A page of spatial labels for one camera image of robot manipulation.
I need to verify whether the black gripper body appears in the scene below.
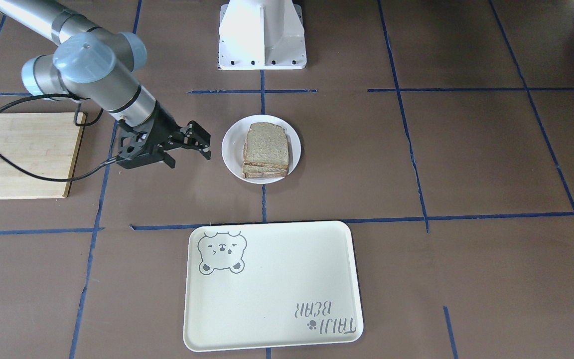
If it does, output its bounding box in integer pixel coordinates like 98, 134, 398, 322
117, 107, 184, 170

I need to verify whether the white round plate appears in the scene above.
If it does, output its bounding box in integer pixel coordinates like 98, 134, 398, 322
221, 114, 301, 184

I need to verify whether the bread slice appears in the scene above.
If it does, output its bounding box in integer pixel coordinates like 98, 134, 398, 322
243, 122, 289, 170
242, 161, 289, 178

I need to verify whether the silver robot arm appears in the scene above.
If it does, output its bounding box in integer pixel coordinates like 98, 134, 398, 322
0, 0, 211, 170

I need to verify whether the bamboo cutting board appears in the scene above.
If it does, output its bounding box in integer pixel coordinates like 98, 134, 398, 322
0, 112, 86, 199

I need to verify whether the cream bear serving tray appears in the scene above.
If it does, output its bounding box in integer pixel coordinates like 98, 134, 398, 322
183, 221, 364, 352

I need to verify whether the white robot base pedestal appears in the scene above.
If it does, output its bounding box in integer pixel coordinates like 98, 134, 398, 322
217, 0, 307, 71

